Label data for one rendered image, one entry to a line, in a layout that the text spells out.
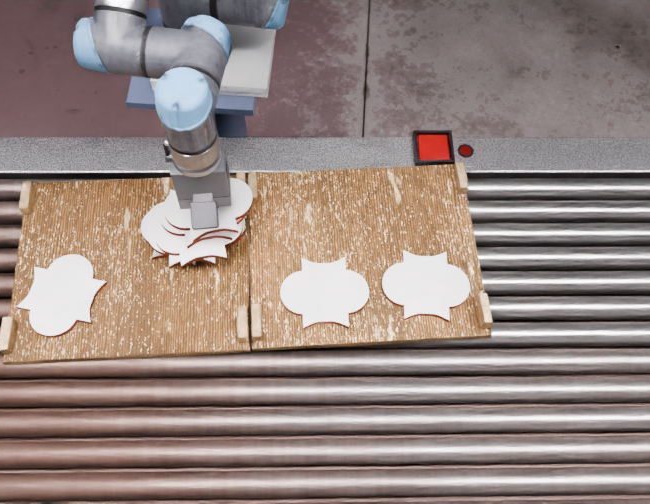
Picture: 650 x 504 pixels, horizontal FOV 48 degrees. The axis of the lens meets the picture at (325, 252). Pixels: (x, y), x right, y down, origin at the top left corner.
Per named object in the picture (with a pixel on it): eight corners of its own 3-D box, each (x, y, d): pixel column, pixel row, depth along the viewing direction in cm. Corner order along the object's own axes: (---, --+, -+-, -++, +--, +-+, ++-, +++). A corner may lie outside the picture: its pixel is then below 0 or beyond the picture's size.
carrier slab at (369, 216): (248, 177, 140) (247, 173, 139) (460, 168, 142) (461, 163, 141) (252, 351, 125) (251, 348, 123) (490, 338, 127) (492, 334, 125)
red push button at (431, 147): (416, 138, 146) (417, 134, 145) (446, 138, 146) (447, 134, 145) (418, 163, 143) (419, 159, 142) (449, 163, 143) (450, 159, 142)
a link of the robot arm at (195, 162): (218, 154, 107) (162, 158, 107) (221, 171, 111) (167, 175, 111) (217, 113, 110) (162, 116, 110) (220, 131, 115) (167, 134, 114)
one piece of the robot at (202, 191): (161, 191, 106) (179, 243, 121) (223, 187, 107) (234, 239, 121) (162, 124, 112) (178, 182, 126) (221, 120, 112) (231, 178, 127)
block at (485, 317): (474, 297, 128) (477, 291, 126) (485, 296, 128) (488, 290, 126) (480, 329, 126) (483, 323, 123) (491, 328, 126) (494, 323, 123)
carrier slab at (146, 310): (29, 187, 138) (27, 182, 137) (247, 178, 140) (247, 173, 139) (4, 365, 123) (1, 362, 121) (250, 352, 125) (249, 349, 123)
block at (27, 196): (26, 188, 137) (21, 180, 134) (36, 187, 137) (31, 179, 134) (22, 216, 134) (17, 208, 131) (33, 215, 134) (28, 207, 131)
